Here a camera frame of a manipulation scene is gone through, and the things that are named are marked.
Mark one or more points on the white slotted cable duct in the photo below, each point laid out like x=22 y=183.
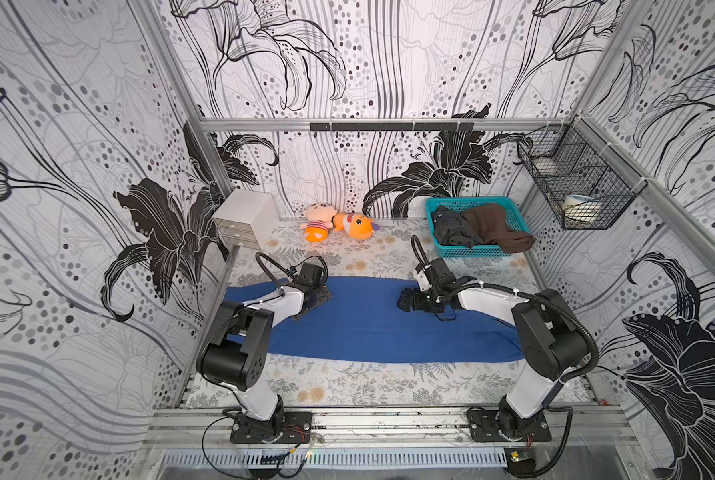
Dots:
x=341 y=459

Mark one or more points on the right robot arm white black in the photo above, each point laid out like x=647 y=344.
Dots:
x=555 y=345

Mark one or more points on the white mini drawer cabinet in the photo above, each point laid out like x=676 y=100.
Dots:
x=247 y=219

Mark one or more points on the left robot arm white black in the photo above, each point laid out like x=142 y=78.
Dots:
x=235 y=352

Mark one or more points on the brown folded garment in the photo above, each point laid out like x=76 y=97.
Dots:
x=490 y=222

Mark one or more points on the white item in wire basket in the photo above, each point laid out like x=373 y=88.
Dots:
x=581 y=208

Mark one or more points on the orange fish plush toy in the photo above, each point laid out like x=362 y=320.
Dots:
x=357 y=226

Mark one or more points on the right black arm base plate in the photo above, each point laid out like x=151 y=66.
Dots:
x=490 y=426

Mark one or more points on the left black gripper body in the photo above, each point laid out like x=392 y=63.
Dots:
x=320 y=296

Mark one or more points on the black wire wall basket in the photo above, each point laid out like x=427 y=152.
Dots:
x=565 y=160

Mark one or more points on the blue long pants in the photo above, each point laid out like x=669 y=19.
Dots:
x=361 y=322

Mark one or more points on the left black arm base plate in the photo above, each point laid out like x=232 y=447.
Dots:
x=284 y=427

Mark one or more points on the pink pig plush toy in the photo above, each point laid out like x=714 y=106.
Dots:
x=319 y=222

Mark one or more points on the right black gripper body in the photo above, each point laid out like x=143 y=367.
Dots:
x=417 y=299

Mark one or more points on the aluminium front rail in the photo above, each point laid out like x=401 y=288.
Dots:
x=441 y=426

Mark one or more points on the dark grey folded garment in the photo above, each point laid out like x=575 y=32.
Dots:
x=451 y=229

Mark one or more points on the teal plastic basket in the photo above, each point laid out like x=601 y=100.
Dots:
x=462 y=204

